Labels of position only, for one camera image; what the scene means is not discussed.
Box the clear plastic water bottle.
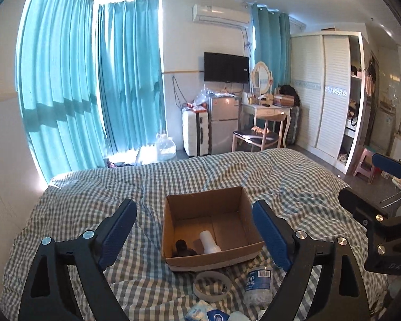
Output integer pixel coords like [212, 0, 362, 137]
[244, 266, 273, 306]

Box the black small object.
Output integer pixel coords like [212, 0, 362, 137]
[174, 239, 197, 257]

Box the white cylindrical device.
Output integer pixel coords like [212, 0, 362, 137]
[199, 230, 222, 254]

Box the blue tissue pack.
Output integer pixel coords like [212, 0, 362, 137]
[184, 301, 229, 321]

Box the pink plastic stool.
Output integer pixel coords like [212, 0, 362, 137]
[353, 146, 378, 184]

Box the checkered bed quilt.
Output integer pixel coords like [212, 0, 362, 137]
[0, 148, 368, 320]

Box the white sliding wardrobe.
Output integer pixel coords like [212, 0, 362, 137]
[290, 31, 372, 174]

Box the wooden chair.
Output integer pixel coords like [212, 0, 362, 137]
[232, 112, 287, 151]

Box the clear plastic bag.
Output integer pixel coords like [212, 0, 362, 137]
[155, 133, 177, 162]

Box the black bag on table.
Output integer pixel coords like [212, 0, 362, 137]
[279, 85, 300, 106]

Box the cardboard box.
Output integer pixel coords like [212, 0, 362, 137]
[161, 186, 264, 273]

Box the white dressing table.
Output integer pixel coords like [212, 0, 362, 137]
[242, 104, 291, 148]

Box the oval vanity mirror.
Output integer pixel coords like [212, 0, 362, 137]
[250, 61, 273, 96]

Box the white suitcase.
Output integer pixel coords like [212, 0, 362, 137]
[182, 109, 209, 157]

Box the left teal curtain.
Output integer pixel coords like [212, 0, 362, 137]
[16, 0, 106, 181]

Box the teal curtain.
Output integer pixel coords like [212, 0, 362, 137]
[16, 0, 106, 181]
[251, 4, 291, 92]
[97, 0, 166, 154]

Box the silver mini fridge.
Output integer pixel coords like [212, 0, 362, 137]
[209, 95, 239, 154]

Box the right teal curtain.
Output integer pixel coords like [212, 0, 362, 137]
[251, 4, 291, 92]

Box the middle teal curtain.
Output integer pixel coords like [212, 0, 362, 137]
[97, 0, 166, 154]

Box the white air conditioner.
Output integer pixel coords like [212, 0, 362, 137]
[192, 4, 250, 28]

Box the white paper ring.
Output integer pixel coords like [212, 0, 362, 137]
[192, 270, 233, 302]

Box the black wall television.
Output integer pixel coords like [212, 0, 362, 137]
[204, 52, 250, 84]

